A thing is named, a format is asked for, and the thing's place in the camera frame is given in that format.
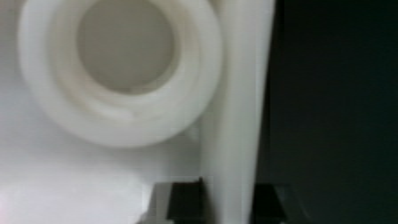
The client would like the white square table top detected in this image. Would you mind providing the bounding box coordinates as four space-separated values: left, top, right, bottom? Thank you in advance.
0 0 276 224

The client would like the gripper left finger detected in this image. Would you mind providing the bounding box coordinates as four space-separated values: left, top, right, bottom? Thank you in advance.
153 179 206 224

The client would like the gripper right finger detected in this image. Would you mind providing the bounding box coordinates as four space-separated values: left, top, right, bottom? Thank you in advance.
254 183 299 224

